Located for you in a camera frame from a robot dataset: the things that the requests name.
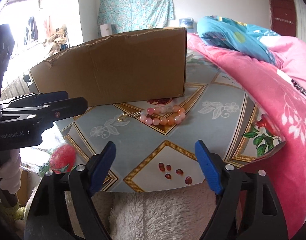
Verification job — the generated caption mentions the brown cardboard box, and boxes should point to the brown cardboard box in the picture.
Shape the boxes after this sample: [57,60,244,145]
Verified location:
[30,27,187,106]

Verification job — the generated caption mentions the white gloved left hand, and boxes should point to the white gloved left hand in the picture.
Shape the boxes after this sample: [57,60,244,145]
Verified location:
[0,149,21,194]

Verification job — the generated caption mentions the blue patterned quilt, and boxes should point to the blue patterned quilt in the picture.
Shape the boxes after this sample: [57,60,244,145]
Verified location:
[196,16,279,65]

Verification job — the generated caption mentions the blue water jug on dispenser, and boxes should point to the blue water jug on dispenser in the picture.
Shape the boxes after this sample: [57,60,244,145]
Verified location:
[179,18,195,33]

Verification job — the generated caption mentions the pile of clothes on chair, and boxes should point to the pile of clothes on chair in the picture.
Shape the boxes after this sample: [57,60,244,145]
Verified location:
[43,25,68,59]

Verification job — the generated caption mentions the dark red door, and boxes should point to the dark red door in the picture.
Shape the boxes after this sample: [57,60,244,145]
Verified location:
[270,0,297,37]

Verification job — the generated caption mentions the pink floral blanket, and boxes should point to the pink floral blanket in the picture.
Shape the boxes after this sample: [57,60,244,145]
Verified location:
[187,34,306,237]

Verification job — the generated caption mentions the pink bead bracelet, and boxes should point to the pink bead bracelet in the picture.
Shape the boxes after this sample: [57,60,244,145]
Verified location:
[139,104,187,126]

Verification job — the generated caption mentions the fruit pattern tablecloth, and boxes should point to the fruit pattern tablecloth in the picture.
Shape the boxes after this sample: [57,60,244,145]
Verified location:
[19,49,286,193]

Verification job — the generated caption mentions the floral teal wall cloth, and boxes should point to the floral teal wall cloth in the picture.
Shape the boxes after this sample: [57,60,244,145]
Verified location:
[97,0,175,34]

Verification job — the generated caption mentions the rolled pink mat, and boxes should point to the rolled pink mat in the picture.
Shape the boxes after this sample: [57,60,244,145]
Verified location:
[100,23,113,37]

